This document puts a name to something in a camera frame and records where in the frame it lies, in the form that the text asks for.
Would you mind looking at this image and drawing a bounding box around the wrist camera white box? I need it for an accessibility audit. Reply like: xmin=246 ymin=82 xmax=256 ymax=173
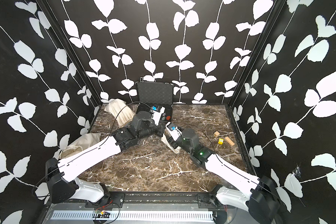
xmin=151 ymin=105 xmax=165 ymax=126
xmin=166 ymin=122 xmax=183 ymax=144

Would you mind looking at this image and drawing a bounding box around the white perforated cable tray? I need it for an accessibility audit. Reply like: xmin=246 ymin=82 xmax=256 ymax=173
xmin=49 ymin=211 xmax=213 ymax=222

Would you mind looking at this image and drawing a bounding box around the open black poker chip case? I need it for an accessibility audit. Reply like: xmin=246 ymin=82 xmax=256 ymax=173
xmin=136 ymin=81 xmax=174 ymax=122

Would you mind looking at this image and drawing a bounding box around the small wooden cube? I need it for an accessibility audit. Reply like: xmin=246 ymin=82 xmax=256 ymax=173
xmin=214 ymin=131 xmax=220 ymax=138

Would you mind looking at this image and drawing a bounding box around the cream cloth bag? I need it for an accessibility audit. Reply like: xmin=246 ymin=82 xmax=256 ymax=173
xmin=105 ymin=99 xmax=135 ymax=127
xmin=161 ymin=134 xmax=181 ymax=154

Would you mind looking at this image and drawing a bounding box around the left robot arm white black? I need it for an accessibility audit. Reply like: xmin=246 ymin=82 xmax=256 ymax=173
xmin=44 ymin=111 xmax=166 ymax=206

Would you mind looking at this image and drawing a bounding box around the yellow die block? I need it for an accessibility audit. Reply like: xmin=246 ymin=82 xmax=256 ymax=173
xmin=218 ymin=138 xmax=224 ymax=145

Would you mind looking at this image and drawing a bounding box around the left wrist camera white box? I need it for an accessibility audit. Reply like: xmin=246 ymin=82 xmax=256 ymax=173
xmin=151 ymin=105 xmax=165 ymax=126

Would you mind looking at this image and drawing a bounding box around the cream cloth bag left wall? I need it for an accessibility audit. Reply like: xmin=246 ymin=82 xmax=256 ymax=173
xmin=58 ymin=133 xmax=101 ymax=159

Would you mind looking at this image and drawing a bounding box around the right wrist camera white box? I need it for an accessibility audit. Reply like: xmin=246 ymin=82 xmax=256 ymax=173
xmin=166 ymin=122 xmax=183 ymax=144

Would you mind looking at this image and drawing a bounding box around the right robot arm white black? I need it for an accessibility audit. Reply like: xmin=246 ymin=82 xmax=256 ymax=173
xmin=166 ymin=125 xmax=282 ymax=224

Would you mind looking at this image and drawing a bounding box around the long wooden block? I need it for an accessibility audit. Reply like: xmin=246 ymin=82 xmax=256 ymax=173
xmin=225 ymin=136 xmax=235 ymax=146

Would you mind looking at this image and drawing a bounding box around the black front mounting rail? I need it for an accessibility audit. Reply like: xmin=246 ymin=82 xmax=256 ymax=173
xmin=85 ymin=191 xmax=273 ymax=209

